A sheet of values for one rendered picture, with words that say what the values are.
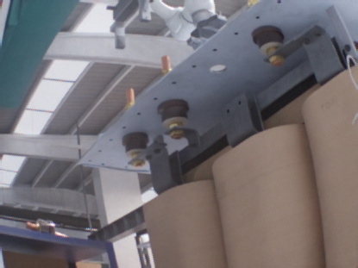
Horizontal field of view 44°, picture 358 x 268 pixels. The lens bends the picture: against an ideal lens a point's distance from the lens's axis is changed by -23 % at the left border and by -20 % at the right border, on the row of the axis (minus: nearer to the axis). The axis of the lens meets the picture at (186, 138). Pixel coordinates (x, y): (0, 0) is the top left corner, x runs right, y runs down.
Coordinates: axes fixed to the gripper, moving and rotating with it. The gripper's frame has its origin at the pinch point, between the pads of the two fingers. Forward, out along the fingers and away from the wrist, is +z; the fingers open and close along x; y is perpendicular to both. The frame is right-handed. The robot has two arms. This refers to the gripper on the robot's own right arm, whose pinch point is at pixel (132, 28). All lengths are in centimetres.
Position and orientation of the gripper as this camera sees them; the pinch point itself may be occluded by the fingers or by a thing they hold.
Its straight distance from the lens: 133.7
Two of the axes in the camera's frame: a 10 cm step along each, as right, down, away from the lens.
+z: 1.6, 9.1, -3.9
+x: 5.3, -4.1, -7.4
